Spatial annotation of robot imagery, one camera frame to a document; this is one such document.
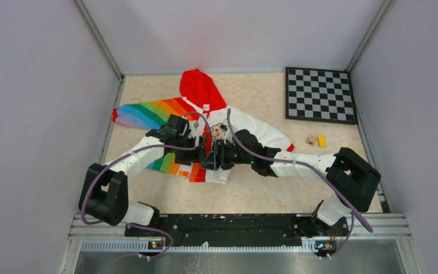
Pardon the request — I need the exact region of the small wooden block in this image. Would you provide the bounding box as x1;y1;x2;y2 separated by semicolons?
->
305;135;317;146

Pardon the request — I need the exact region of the rainbow white red hooded jacket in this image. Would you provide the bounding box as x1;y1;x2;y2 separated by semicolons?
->
113;69;294;183

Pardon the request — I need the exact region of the aluminium frame rail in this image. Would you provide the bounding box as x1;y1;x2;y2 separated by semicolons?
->
60;213;425;273

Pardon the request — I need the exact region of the small yellow block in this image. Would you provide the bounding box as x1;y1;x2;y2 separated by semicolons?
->
318;135;326;147

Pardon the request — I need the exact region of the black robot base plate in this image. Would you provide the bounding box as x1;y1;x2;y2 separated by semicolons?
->
124;213;348;247

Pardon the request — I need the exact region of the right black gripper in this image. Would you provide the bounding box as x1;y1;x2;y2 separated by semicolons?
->
201;139;254;170

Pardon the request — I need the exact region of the black white checkerboard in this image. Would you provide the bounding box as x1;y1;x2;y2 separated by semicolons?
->
285;67;358;124

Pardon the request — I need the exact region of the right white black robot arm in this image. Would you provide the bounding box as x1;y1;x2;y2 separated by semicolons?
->
201;130;381;235

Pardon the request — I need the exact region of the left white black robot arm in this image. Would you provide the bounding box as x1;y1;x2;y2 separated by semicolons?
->
78;115;209;236

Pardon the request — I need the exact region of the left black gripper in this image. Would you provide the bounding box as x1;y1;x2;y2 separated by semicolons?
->
171;134;206;166

